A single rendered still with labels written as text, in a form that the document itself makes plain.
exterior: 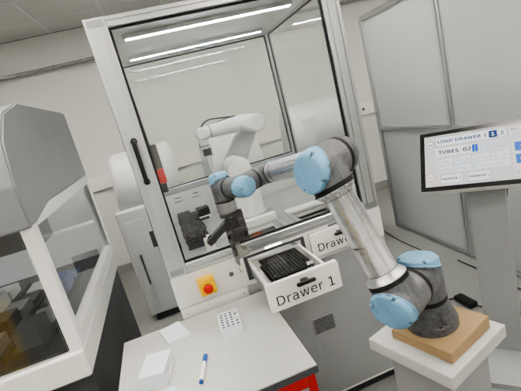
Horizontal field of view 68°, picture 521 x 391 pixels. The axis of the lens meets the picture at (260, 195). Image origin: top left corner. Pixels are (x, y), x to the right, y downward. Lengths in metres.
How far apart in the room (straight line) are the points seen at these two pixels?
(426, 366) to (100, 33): 1.52
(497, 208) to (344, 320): 0.89
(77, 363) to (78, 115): 3.64
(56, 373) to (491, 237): 1.92
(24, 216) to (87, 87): 3.56
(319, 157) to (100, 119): 4.02
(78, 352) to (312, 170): 1.02
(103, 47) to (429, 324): 1.43
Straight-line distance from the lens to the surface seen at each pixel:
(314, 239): 1.79
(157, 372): 1.42
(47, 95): 4.96
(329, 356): 2.09
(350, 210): 1.05
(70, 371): 1.60
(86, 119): 4.87
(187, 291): 1.74
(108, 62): 1.62
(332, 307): 1.98
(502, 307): 2.34
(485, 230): 2.15
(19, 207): 1.42
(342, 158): 1.06
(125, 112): 1.60
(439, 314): 1.26
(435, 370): 1.23
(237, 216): 1.45
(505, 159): 2.00
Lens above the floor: 1.56
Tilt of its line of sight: 13 degrees down
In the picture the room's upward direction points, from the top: 15 degrees counter-clockwise
